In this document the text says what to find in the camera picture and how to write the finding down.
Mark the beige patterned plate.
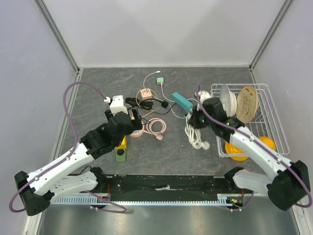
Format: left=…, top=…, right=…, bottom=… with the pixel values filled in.
left=236, top=86, right=259, bottom=124

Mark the yellow cube socket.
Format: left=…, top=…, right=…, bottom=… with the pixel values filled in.
left=115, top=136, right=127, bottom=150

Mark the teal power strip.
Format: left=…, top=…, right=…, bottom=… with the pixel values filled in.
left=172, top=92, right=193, bottom=112

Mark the light green plug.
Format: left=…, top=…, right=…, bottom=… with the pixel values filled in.
left=156, top=77, right=164, bottom=85

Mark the pink cube socket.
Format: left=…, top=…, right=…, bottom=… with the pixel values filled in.
left=139, top=88, right=152, bottom=100

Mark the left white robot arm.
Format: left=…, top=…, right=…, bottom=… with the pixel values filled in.
left=14, top=108, right=143, bottom=216

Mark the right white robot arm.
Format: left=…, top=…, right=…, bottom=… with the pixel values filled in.
left=189, top=97, right=313, bottom=211

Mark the yellow bowl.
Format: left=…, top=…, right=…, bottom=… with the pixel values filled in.
left=259, top=136, right=276, bottom=151
left=224, top=142, right=248, bottom=162

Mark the black thin usb cable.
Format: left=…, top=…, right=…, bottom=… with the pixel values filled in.
left=141, top=102, right=179, bottom=123

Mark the yellow thin cable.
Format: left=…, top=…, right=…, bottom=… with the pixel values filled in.
left=136, top=88, right=158, bottom=118

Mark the yellow bowl right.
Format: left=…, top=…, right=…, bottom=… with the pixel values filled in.
left=259, top=136, right=276, bottom=151

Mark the pink cable with plug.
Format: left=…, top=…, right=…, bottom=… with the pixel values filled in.
left=144, top=117, right=168, bottom=142

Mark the green power strip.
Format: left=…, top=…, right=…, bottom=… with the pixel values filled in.
left=115, top=149, right=127, bottom=163

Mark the light blue cable duct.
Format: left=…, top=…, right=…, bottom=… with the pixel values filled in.
left=53, top=194, right=236, bottom=206

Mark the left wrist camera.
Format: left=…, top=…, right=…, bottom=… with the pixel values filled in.
left=104, top=95, right=128, bottom=116

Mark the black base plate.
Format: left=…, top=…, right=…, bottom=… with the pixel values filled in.
left=92, top=175, right=252, bottom=201

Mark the white usb cable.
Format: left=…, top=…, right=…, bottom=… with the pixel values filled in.
left=143, top=70, right=162, bottom=90

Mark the yellow bowl front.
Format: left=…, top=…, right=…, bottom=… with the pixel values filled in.
left=224, top=142, right=248, bottom=162

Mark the white bowl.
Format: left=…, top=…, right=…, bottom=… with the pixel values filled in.
left=220, top=84, right=237, bottom=117

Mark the black coiled cable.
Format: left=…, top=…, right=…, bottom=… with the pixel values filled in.
left=125, top=96, right=169, bottom=111

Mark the pink round socket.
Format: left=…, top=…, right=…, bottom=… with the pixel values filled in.
left=130, top=129, right=145, bottom=138

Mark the white wire dish rack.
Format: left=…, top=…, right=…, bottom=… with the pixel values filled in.
left=211, top=83, right=290, bottom=159

